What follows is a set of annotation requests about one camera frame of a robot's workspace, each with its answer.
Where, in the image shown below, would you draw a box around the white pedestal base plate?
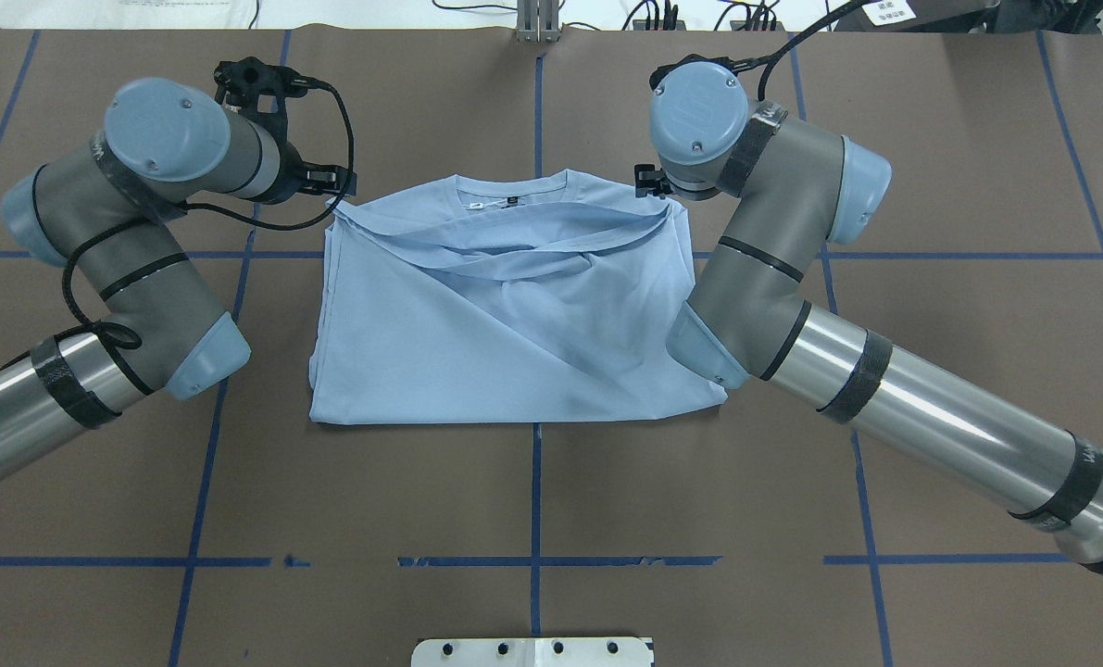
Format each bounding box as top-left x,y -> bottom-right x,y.
410,636 -> 656,666

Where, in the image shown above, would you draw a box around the black box with label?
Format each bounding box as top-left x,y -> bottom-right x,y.
832,1 -> 1000,33

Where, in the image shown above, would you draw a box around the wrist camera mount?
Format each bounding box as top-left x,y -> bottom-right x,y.
213,57 -> 308,120
647,54 -> 736,90

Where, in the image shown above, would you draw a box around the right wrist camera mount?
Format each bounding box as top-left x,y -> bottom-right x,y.
647,54 -> 736,90

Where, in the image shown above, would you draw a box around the light blue t-shirt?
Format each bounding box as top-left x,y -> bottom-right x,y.
308,170 -> 726,426

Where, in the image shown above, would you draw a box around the aluminium frame post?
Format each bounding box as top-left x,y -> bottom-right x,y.
514,0 -> 563,44

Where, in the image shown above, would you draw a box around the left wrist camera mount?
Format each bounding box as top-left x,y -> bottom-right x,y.
213,57 -> 308,120

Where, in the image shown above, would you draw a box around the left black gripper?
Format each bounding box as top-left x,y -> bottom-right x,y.
260,141 -> 358,206

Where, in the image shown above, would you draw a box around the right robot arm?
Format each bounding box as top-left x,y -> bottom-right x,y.
635,57 -> 1103,577

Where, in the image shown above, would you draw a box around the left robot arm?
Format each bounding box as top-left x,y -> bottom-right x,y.
0,57 -> 357,482

